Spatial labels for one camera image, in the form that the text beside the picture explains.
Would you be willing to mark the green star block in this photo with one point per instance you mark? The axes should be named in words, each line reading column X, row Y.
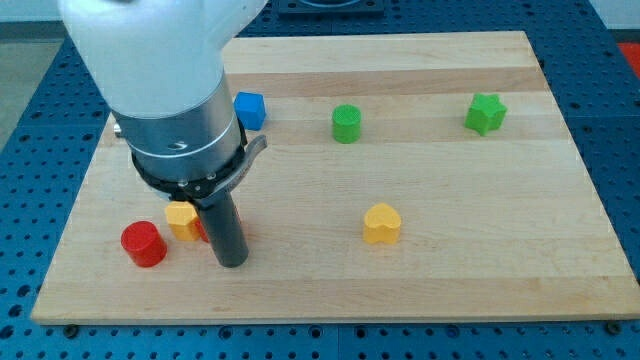
column 486, row 113

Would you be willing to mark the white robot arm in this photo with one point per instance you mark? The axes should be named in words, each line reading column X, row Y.
column 158, row 64

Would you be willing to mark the wooden board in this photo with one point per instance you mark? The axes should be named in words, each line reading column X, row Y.
column 496, row 228

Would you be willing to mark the red block behind pusher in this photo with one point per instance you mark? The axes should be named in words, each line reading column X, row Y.
column 202, row 232

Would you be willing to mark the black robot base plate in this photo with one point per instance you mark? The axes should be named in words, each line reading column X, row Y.
column 329, row 7

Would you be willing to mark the yellow pentagon block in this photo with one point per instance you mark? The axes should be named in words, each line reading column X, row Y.
column 181, row 218

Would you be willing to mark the yellow heart block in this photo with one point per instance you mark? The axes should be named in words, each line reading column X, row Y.
column 381, row 224

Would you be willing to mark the black clamp with metal lever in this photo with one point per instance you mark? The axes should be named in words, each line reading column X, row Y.
column 205, row 191

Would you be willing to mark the green cylinder block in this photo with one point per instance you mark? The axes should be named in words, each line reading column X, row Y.
column 346, row 123

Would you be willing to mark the blue cube block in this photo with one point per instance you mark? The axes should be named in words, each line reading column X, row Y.
column 250, row 109

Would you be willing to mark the red cylinder block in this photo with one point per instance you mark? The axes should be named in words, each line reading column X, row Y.
column 144, row 244

